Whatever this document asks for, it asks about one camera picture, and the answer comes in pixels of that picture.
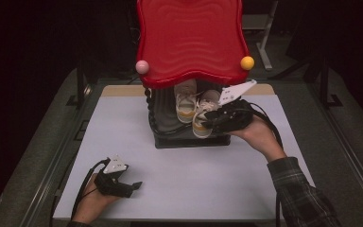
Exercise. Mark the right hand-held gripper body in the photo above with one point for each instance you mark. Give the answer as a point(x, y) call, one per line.
point(234, 116)

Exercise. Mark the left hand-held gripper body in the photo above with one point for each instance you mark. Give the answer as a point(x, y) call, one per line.
point(115, 181)

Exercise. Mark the cream white sneaker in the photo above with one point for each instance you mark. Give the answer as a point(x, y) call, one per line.
point(185, 101)
point(201, 124)

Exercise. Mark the red-topped black shoe rack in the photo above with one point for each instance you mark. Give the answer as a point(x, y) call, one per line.
point(190, 38)

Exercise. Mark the person's right hand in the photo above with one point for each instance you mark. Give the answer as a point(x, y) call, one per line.
point(260, 135)

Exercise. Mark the person's left hand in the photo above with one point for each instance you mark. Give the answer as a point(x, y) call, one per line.
point(91, 205)

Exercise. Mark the yellow rack knob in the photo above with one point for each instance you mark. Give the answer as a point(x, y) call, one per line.
point(247, 62)

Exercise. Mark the pink rack knob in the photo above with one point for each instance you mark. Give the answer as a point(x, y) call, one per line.
point(142, 66)

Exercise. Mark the grey metal stand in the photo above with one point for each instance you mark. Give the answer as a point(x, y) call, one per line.
point(266, 31)

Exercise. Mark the dark metal stand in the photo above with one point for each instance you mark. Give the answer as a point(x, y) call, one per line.
point(80, 85)
point(327, 85)

